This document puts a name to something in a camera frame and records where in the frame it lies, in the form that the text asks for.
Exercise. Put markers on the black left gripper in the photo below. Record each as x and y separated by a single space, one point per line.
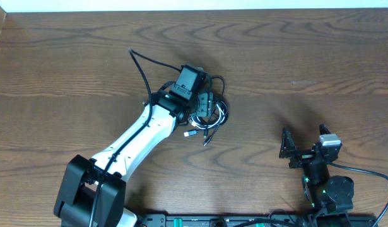
206 110

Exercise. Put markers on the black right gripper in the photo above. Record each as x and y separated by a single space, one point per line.
288 149

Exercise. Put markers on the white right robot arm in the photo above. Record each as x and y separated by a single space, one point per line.
330 196

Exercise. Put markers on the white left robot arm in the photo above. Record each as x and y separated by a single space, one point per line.
92 192

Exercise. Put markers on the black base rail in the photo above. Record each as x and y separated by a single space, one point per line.
277 218

